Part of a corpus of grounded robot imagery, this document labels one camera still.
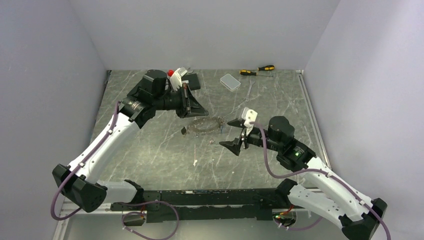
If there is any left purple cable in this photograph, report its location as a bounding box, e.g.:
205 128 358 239
49 100 121 222

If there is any black flat box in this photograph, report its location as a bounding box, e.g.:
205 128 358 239
181 73 201 91

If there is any clear plastic box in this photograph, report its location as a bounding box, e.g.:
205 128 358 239
220 73 241 92

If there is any yellow black screwdriver lower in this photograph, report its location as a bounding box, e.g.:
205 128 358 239
239 69 273 77

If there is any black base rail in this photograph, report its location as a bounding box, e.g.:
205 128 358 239
111 188 299 223

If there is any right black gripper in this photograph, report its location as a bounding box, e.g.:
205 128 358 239
219 117 282 155

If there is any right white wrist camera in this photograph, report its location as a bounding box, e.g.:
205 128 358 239
240 107 258 128

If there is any large metal keyring with rings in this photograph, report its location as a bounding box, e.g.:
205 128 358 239
180 117 225 135

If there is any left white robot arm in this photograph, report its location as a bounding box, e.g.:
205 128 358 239
52 68 208 213

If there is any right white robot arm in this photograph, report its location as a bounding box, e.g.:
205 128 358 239
220 116 392 240

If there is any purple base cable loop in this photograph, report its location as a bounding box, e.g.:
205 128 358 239
121 199 180 240

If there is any yellow black screwdriver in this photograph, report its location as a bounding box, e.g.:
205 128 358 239
239 69 273 77
257 65 275 71

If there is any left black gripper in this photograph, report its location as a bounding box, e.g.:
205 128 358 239
153 83 209 119

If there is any silver wrench right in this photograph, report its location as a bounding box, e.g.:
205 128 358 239
243 79 256 102

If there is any aluminium frame rail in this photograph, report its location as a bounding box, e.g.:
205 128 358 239
295 69 333 170

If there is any yellow black screwdriver upper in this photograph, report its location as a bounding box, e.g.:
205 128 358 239
257 65 275 71

